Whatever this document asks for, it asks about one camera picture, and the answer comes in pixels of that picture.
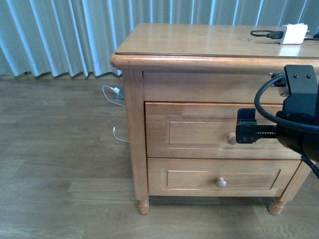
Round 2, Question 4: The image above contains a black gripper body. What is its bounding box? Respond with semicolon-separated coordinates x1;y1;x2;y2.
236;124;319;152

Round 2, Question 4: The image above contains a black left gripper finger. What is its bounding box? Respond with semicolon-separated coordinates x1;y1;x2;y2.
237;108;257;125

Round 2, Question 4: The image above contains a drawer wooden knob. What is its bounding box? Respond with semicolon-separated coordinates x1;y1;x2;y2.
227;132;237;145
215;177;227;188

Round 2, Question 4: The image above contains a light wooden nightstand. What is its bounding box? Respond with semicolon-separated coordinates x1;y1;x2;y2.
111;23;319;215

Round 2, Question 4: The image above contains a white power adapter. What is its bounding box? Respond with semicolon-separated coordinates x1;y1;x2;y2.
277;23;308;44

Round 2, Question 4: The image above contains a grey floor socket box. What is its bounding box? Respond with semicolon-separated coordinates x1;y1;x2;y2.
114;87;125;100

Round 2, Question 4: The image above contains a grey pleated curtain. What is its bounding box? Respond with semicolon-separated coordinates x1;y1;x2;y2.
0;0;319;76

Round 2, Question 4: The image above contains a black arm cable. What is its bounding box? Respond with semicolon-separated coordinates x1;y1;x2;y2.
254;73;319;131

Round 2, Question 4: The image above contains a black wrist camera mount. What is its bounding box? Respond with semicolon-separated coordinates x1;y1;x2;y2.
271;65;318;119

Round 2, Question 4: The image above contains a black usb cable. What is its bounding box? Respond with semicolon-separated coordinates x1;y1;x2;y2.
250;30;319;40

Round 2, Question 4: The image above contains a white charging cable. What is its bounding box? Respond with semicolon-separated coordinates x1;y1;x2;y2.
101;85;130;143

